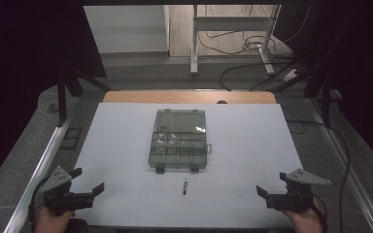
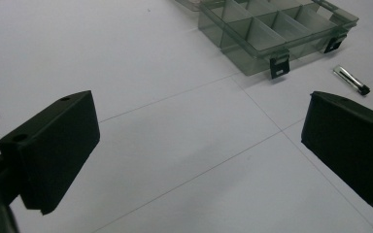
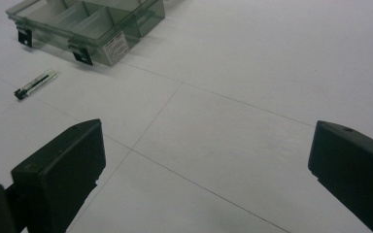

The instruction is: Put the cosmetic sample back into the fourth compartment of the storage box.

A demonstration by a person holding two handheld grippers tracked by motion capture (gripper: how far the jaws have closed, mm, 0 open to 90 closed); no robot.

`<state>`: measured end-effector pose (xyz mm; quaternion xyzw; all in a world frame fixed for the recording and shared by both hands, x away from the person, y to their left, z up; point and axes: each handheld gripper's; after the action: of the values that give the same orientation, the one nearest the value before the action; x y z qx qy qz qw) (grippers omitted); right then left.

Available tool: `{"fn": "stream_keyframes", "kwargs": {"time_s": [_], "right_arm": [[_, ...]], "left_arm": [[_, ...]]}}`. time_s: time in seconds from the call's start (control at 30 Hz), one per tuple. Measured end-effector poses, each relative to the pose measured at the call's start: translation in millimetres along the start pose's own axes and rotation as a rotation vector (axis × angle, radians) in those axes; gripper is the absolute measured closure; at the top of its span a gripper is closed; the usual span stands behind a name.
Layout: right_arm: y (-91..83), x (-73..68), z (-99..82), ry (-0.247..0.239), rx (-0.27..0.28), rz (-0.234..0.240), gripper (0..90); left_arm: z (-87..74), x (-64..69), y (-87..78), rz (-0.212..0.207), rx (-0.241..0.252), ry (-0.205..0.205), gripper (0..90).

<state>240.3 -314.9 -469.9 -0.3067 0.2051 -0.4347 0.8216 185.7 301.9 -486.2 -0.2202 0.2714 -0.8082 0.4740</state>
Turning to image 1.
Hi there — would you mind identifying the tangle of black cables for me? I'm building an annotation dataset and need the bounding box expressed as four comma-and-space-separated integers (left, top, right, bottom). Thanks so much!
196, 4, 310, 63

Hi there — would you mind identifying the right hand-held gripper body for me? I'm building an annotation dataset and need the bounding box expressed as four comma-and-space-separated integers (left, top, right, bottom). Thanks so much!
265, 167, 332, 214

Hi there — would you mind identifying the aluminium rail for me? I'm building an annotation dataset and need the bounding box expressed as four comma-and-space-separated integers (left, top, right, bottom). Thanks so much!
305, 96, 373, 233
3, 96, 81, 233

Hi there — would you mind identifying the white metal desk frame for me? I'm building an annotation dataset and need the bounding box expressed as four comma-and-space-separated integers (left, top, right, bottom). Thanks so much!
189, 4, 282, 77

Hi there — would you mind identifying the person's right hand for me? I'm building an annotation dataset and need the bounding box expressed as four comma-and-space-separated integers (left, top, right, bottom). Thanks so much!
279, 198, 325, 233

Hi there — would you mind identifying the thin black cable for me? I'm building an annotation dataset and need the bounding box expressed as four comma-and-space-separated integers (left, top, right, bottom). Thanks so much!
281, 105, 352, 233

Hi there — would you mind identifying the dark curtain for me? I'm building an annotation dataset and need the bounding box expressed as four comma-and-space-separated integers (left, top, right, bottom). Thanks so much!
273, 0, 373, 176
0, 0, 108, 196

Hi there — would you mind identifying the person's left hand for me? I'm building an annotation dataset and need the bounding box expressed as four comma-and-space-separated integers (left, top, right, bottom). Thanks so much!
33, 206, 78, 233

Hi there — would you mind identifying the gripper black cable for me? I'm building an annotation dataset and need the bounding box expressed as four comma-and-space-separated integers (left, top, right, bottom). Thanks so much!
311, 193, 329, 233
27, 176, 51, 227

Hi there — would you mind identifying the white partition panel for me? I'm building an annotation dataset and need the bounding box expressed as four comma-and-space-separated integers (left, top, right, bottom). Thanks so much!
83, 4, 170, 54

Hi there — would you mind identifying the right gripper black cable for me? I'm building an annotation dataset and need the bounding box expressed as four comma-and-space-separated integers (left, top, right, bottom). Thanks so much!
311, 193, 329, 233

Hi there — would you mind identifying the white power strip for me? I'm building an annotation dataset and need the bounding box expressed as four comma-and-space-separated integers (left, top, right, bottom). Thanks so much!
282, 68, 300, 83

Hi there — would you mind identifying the white table cover sheet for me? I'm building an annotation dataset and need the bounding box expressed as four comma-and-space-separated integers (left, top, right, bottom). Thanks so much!
67, 102, 305, 229

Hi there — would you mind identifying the clear grey compartment box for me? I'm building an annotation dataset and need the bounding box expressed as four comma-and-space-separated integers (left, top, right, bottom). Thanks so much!
148, 108, 214, 175

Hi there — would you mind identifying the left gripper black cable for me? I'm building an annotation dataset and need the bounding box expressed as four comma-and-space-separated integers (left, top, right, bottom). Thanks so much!
27, 176, 51, 227

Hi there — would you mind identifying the dark square floor plate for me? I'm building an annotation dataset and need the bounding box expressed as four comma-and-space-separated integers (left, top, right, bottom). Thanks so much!
59, 127, 83, 150

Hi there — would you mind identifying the long black floor cable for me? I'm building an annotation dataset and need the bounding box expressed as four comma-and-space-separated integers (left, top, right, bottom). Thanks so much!
219, 61, 294, 92

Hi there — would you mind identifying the black metal stand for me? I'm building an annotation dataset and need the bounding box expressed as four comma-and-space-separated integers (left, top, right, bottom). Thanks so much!
55, 68, 112, 128
273, 9, 343, 126

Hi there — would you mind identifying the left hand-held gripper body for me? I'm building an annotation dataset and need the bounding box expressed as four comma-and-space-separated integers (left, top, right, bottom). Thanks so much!
39, 165, 95, 217

